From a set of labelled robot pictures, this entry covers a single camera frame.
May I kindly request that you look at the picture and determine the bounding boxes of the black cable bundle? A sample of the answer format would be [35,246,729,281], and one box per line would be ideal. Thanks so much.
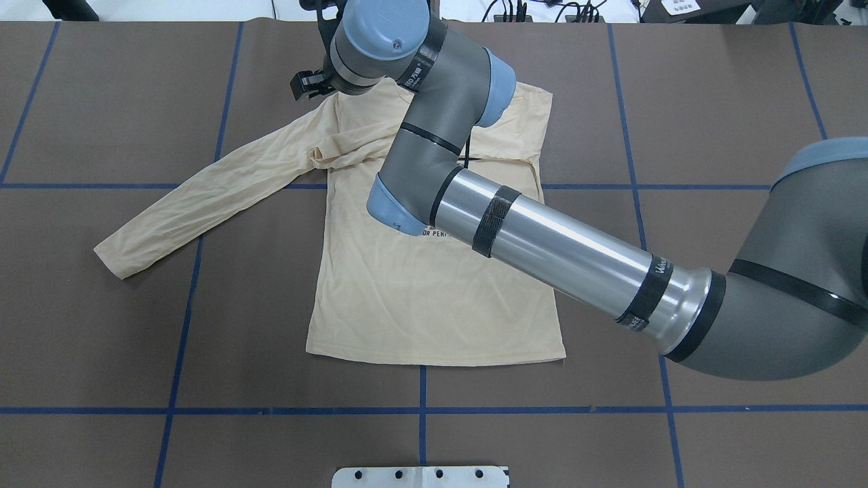
[481,0,608,24]

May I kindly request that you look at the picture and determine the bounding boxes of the beige long sleeve printed shirt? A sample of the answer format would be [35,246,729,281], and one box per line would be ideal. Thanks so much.
[95,79,566,367]

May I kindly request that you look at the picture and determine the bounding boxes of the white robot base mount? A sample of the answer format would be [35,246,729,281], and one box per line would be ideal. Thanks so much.
[331,466,511,487]

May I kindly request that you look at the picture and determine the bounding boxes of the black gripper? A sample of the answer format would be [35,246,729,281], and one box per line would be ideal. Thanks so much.
[290,1,347,101]

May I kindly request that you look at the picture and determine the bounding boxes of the black device with label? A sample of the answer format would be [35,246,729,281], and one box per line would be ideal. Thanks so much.
[639,1,843,25]

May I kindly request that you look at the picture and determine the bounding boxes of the black object at corner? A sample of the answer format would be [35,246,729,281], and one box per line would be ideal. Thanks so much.
[41,0,100,22]

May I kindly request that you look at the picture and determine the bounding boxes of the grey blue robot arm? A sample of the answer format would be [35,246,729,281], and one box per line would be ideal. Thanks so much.
[291,1,867,381]

